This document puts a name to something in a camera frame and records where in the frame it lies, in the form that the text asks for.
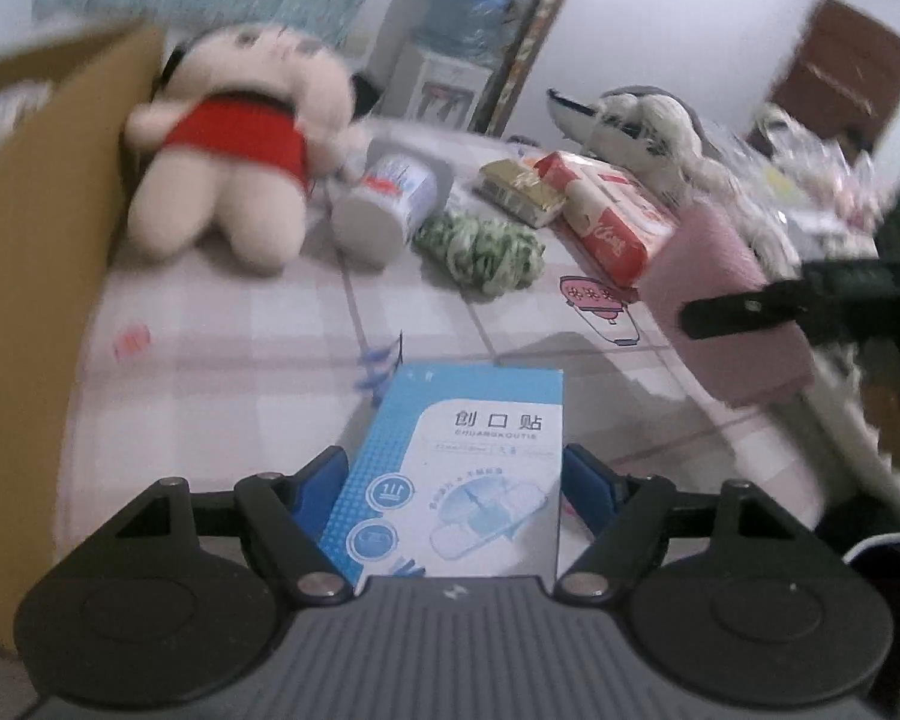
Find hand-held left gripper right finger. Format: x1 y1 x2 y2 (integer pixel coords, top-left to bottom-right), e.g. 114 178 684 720
553 444 860 605

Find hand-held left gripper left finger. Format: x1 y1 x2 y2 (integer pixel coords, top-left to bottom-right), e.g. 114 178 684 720
45 444 355 608

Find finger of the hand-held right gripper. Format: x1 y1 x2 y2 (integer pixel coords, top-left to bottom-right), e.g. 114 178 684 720
679 277 809 342

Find pink cloth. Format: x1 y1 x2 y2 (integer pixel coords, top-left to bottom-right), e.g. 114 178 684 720
637 202 822 410

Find blue bandage box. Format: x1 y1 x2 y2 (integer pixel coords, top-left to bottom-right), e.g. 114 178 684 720
316 364 565 586

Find green white yarn bundle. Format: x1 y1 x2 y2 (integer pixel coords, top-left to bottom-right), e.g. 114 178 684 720
412 191 547 297

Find white cylindrical container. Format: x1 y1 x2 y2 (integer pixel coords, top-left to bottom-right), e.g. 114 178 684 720
330 136 455 265

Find plush doll red dress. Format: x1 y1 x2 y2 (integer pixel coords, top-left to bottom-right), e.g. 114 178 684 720
124 21 380 275

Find cardboard box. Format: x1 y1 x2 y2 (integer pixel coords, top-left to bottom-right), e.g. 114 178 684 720
0 19 167 653

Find clear plastic bags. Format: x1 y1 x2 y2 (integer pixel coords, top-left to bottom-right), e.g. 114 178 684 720
750 105 900 241

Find red white tissue pack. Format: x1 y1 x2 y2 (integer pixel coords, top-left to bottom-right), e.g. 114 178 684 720
532 150 677 290

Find brown door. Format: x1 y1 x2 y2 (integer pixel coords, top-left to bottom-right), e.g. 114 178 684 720
766 0 900 155

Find gold foil packet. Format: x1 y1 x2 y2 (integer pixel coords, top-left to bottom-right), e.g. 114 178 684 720
472 157 567 230

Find patterned framed board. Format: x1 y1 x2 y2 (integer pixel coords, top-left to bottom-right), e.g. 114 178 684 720
469 0 571 137

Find white water dispenser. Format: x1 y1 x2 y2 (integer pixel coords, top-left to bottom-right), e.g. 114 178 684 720
367 41 496 132

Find blue water bottle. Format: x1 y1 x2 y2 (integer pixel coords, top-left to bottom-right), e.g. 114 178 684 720
431 0 541 68

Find white cable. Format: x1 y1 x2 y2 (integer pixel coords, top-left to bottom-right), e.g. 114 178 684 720
844 532 900 563

